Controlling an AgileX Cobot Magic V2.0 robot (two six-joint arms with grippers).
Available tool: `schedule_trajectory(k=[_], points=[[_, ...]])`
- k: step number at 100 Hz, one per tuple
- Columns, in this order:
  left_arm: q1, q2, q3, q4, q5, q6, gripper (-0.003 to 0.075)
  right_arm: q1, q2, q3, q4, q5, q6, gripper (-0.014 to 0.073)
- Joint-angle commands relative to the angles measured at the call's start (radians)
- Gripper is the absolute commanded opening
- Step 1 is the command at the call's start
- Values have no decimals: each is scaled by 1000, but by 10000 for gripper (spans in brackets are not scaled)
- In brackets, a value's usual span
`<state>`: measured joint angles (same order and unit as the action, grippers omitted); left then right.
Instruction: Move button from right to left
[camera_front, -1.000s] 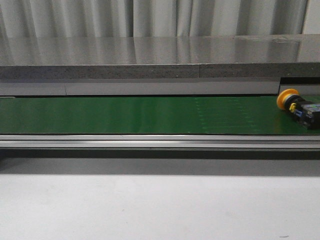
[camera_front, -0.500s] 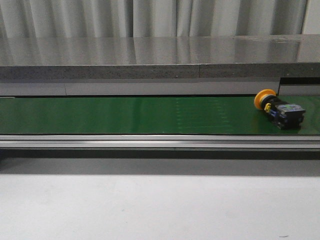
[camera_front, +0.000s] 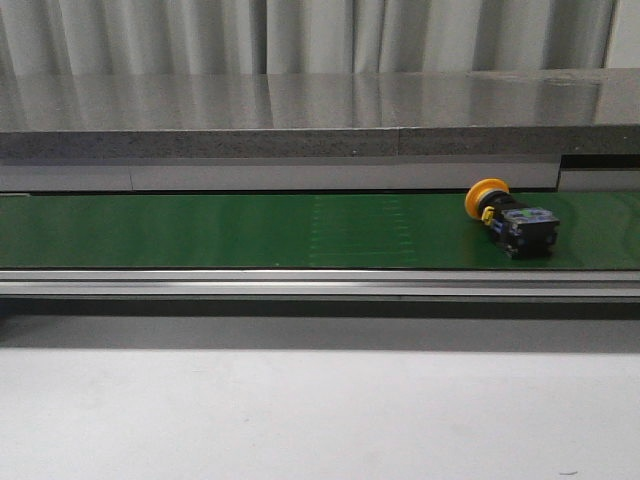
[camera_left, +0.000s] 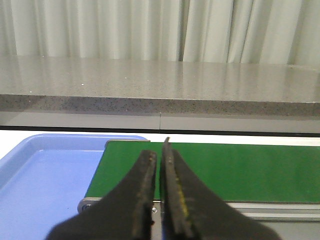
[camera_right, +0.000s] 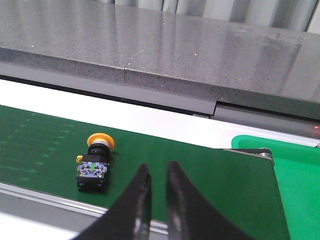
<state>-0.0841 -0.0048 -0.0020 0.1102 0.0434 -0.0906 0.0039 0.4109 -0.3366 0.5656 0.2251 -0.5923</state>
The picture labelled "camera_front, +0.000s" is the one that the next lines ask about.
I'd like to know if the yellow mushroom push button switch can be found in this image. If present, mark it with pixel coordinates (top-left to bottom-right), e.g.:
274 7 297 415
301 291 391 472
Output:
464 178 560 258

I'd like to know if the grey stone slab bench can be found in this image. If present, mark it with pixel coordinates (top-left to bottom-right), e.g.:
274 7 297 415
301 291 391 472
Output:
1 69 639 159

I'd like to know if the green conveyor belt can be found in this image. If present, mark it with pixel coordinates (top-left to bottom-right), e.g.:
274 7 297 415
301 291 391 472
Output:
1 192 639 270

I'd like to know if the white pleated curtain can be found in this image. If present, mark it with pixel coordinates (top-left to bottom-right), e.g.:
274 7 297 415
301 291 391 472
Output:
1 1 639 77

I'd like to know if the grey rear conveyor rail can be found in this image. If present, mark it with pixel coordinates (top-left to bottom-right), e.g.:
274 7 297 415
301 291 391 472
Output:
1 154 639 192

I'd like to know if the aluminium front conveyor rail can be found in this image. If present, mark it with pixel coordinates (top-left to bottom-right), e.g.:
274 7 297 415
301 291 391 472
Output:
1 269 639 303

